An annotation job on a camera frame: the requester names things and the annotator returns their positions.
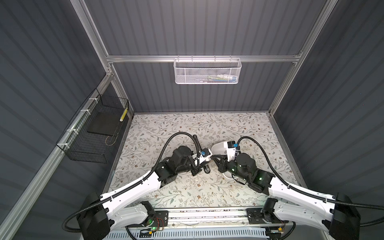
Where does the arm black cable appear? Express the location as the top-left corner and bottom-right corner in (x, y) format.
(61, 131), (201, 233)
(236, 136), (384, 227)

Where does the white wire wall basket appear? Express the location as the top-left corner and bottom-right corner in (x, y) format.
(173, 57), (242, 85)

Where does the white plastic tray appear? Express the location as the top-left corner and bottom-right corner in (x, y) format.
(211, 141), (240, 180)

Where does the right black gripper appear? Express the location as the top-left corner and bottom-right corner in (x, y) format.
(211, 153), (249, 183)

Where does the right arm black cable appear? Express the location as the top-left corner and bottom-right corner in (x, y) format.
(236, 136), (384, 227)

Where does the black wire side basket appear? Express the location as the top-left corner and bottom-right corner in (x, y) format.
(57, 91), (130, 164)

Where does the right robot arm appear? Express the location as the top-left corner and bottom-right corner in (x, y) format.
(212, 153), (361, 240)

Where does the black foam pad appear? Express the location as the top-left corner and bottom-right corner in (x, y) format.
(87, 112), (122, 137)

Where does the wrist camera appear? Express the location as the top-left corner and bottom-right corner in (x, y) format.
(227, 141), (239, 161)
(199, 148), (213, 165)

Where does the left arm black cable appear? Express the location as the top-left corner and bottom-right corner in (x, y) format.
(61, 131), (201, 233)

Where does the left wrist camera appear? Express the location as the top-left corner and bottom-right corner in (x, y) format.
(199, 148), (213, 165)

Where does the white vent strip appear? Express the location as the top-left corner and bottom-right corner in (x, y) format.
(104, 228), (268, 240)

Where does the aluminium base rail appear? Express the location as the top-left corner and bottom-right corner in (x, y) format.
(86, 205), (328, 232)

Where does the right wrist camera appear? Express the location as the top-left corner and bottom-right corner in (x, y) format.
(227, 141), (239, 161)

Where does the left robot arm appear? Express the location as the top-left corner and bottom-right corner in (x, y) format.
(75, 146), (212, 240)

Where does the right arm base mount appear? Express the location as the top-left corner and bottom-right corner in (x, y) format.
(246, 208), (289, 225)

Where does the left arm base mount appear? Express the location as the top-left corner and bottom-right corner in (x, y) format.
(128, 210), (169, 228)

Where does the yellow marker pen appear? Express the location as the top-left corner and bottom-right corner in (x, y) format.
(120, 108), (128, 122)

